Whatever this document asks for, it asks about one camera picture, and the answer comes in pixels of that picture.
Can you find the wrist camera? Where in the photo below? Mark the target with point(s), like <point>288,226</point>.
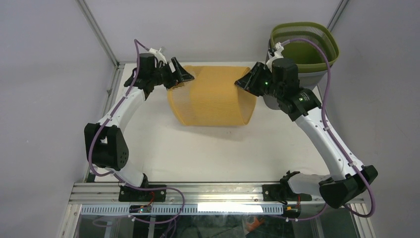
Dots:
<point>159,54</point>
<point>273,53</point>

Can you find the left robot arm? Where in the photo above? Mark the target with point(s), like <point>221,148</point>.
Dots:
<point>106,148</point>

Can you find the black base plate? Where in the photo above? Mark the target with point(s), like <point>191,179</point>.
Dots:
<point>142,193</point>
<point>281,191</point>

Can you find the grey plastic basket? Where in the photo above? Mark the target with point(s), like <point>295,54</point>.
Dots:
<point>313,60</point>

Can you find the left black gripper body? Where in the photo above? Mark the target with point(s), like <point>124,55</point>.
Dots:
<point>165,76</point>

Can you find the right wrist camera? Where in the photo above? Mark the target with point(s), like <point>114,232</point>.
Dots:
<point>273,53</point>

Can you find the aluminium front rail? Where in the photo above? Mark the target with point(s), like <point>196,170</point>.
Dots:
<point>194,192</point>

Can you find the yellow plastic basket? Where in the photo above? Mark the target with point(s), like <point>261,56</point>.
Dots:
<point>212,98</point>

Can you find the green plastic basket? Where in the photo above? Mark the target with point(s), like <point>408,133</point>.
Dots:
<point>304,37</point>

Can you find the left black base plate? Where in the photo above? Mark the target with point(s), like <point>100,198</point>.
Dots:
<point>142,193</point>

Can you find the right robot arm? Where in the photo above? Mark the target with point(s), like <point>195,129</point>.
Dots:
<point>348,177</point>

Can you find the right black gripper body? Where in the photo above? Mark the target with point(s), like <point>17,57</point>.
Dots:
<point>263,85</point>

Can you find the left aluminium corner post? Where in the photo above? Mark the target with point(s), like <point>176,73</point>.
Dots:
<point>97,31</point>

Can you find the right aluminium corner post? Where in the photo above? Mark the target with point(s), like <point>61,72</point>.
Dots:
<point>337,14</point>

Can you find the white slotted cable duct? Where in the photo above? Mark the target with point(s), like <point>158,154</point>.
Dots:
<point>206,208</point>

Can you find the aluminium corner post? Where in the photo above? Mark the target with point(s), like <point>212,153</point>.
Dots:
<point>97,31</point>
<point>337,14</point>

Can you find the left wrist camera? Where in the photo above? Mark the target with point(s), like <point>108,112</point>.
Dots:
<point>159,54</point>

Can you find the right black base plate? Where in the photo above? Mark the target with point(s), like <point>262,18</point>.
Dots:
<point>281,191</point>

